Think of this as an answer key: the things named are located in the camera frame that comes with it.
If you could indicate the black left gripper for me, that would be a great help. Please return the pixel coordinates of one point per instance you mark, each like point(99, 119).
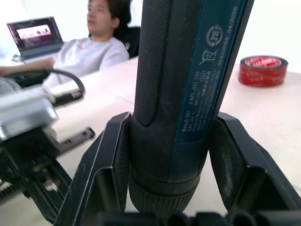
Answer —
point(30, 150)

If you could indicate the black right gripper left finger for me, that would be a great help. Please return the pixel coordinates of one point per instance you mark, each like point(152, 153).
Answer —
point(103, 150)

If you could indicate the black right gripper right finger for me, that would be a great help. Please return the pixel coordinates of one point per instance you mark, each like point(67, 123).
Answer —
point(254, 179)

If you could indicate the dark blue electric screwdriver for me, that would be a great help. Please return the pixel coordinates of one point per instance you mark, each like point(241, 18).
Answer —
point(164, 94)

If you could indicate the person in white shirt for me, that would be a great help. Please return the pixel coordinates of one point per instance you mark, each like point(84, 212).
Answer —
point(94, 54)

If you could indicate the red printed tape roll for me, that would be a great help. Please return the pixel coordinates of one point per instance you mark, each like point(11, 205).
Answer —
point(262, 73)

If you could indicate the black office chair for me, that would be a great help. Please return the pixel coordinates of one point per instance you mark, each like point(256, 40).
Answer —
point(132, 40)

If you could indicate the open laptop computer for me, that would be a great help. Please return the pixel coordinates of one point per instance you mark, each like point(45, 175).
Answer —
point(35, 37)

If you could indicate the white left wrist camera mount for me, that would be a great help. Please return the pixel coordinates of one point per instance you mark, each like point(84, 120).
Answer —
point(26, 110)

